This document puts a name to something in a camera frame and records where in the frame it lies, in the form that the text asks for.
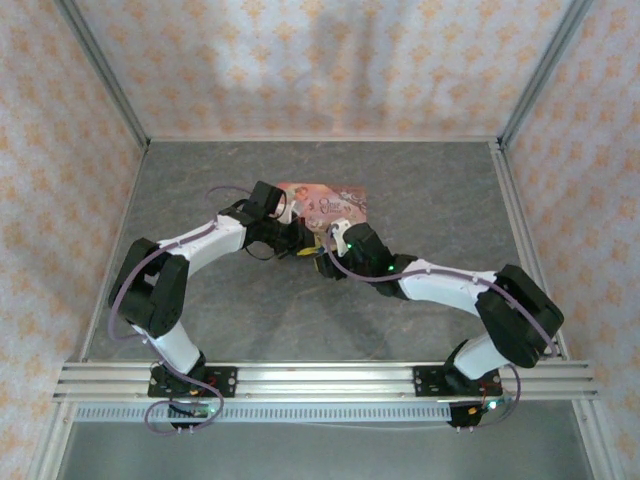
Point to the aluminium side frame rail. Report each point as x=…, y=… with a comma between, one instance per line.
x=112, y=240
x=525, y=225

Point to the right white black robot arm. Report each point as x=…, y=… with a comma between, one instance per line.
x=440, y=285

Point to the aluminium frame crossbar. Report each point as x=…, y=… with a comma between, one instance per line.
x=350, y=137

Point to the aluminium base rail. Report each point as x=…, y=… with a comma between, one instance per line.
x=325, y=380

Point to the aluminium frame post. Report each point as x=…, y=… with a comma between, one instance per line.
x=105, y=75
x=545, y=70

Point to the pink floral wooden box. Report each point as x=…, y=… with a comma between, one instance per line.
x=325, y=202

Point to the controller board with green light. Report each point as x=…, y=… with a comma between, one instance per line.
x=197, y=411
x=487, y=406

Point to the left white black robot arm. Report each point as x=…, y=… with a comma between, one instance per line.
x=210, y=240

